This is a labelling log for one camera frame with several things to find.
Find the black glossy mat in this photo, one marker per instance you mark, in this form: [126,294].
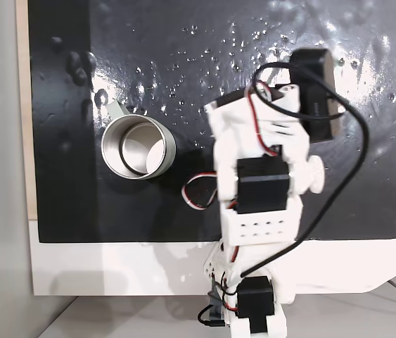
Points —
[148,53]

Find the pale green steel-lined mug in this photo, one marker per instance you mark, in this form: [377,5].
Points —
[138,141]

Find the dark table clamp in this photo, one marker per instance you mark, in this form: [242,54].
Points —
[215,313]

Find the pale wooden board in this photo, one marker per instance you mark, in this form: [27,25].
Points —
[22,105]

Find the black oval camera box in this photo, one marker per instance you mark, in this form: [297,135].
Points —
[319,105]

